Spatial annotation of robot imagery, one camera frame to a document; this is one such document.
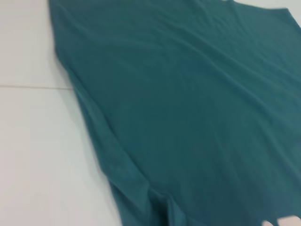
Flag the teal t-shirt with FREE print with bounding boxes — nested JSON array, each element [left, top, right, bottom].
[[48, 0, 301, 226]]

